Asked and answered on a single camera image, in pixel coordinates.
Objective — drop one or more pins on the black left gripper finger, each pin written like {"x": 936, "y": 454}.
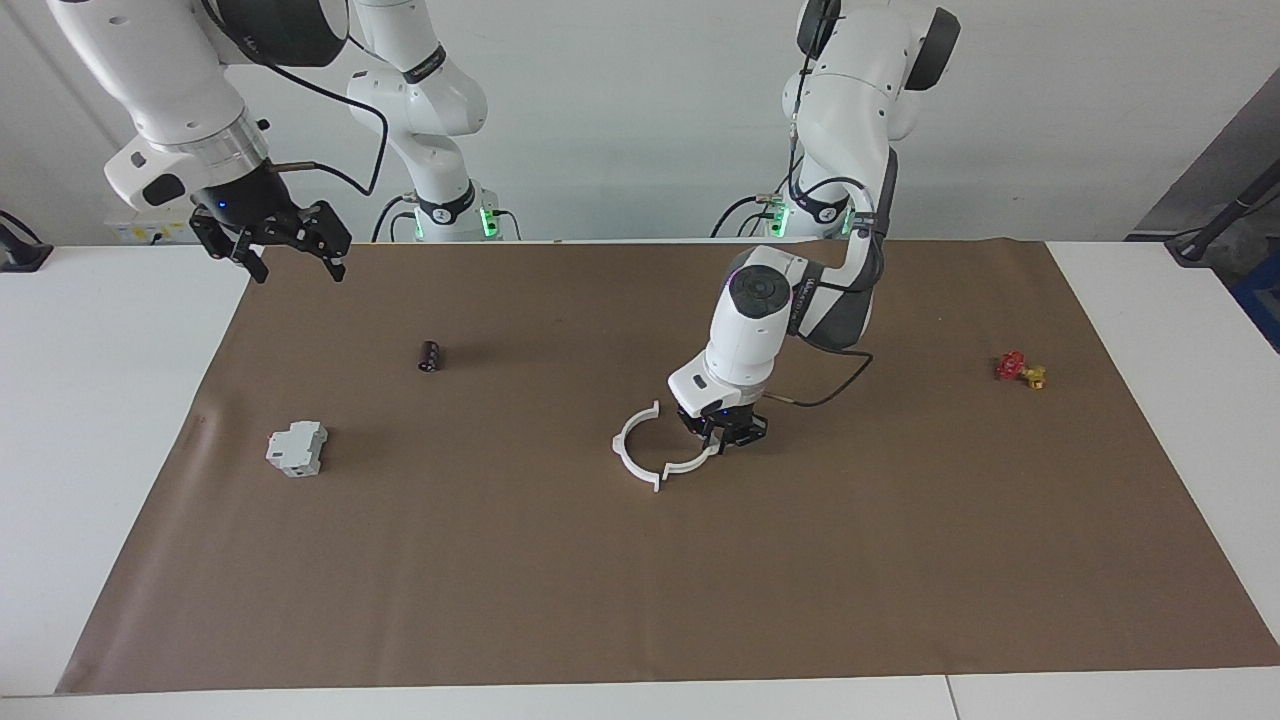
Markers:
{"x": 712, "y": 442}
{"x": 752, "y": 432}

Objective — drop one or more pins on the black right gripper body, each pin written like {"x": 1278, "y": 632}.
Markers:
{"x": 255, "y": 205}

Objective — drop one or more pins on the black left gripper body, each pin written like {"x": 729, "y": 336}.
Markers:
{"x": 725, "y": 418}

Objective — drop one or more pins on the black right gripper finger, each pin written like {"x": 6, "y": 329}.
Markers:
{"x": 235, "y": 245}
{"x": 332, "y": 235}

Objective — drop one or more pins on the brown paper table mat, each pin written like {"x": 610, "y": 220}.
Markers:
{"x": 640, "y": 560}

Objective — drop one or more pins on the black cylindrical capacitor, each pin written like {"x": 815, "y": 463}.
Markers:
{"x": 430, "y": 357}

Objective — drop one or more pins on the white circuit breaker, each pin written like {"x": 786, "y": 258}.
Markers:
{"x": 297, "y": 450}

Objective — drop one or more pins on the black stand base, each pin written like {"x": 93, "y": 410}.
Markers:
{"x": 20, "y": 255}

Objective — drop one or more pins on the red and yellow valve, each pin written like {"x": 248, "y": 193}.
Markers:
{"x": 1012, "y": 366}

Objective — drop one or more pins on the black tripod stand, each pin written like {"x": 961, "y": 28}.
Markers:
{"x": 1195, "y": 245}

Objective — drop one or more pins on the blue box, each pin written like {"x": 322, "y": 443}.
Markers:
{"x": 1265, "y": 300}

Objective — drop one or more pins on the white wall socket box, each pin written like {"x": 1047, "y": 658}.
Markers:
{"x": 150, "y": 232}

